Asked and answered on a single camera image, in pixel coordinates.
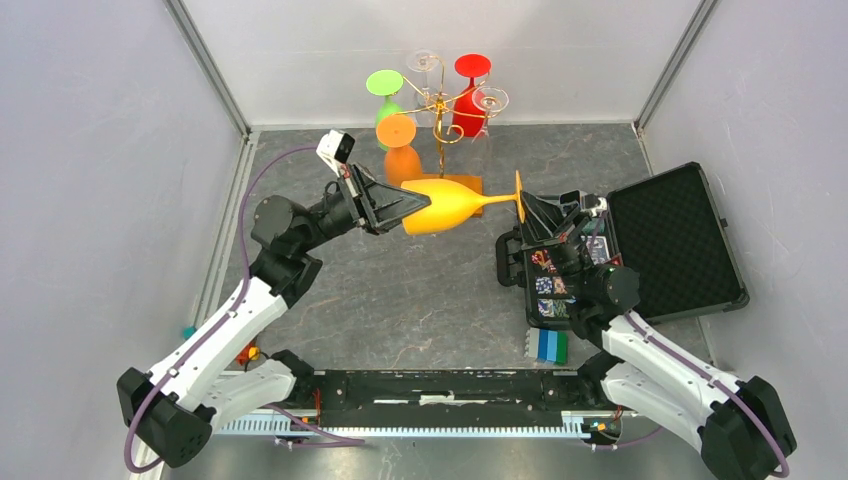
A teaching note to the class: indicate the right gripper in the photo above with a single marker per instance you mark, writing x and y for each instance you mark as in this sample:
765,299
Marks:
542,220

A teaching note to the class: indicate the orange wine glass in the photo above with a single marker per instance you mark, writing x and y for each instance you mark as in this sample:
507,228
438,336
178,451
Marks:
401,162

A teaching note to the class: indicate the green wine glass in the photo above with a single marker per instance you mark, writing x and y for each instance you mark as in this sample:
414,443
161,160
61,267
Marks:
385,83

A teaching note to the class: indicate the clear flute glass right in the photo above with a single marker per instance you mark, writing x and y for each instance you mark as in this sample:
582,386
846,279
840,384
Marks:
491,101

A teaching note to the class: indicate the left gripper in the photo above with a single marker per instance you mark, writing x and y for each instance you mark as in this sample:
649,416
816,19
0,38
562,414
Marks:
374,206

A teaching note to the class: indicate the clear glass back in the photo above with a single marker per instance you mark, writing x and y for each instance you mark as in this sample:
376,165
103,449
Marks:
423,66

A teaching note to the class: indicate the toy brick car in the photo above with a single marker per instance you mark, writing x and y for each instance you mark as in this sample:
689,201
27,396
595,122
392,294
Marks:
248,353

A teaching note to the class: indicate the black poker chip case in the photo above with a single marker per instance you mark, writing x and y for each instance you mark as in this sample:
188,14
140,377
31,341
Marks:
668,229

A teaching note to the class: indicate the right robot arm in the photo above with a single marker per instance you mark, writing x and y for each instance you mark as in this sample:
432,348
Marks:
738,427

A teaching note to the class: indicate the red wine glass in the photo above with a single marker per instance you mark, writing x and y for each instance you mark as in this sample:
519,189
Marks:
467,117

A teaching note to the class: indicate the yellow wine glass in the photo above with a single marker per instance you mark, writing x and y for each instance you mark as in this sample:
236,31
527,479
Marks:
451,204

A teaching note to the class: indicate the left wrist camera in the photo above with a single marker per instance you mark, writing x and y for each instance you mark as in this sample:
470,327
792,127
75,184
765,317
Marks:
334,149

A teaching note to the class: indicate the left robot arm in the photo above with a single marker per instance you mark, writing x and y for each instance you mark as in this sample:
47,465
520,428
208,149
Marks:
173,408

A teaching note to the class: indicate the blue green brick stack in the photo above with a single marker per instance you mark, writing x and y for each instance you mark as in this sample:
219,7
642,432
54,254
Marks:
547,346

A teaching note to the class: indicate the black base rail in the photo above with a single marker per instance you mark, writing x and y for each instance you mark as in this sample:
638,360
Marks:
446,398

